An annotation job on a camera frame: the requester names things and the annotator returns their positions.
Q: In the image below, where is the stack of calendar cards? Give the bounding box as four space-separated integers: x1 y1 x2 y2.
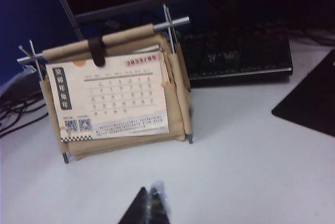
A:
128 42 175 88

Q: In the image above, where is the May calendar page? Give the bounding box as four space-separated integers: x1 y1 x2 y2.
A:
46 52 170 142

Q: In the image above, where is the black cable bundle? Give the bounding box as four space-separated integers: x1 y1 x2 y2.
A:
0 94 49 137

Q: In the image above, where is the black keyboard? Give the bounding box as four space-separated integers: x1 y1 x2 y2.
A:
177 29 294 88

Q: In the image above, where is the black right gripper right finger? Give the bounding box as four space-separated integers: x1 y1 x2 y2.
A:
149 181 171 224

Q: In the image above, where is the black mouse pad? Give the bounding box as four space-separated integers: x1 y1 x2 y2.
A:
271 50 335 138

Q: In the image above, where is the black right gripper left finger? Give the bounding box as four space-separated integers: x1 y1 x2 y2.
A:
117 186 150 224

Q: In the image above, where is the beige canvas calendar stand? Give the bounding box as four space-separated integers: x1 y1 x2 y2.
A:
17 4 195 163

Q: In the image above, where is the brown leather strap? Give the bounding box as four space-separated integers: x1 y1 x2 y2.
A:
87 35 107 68

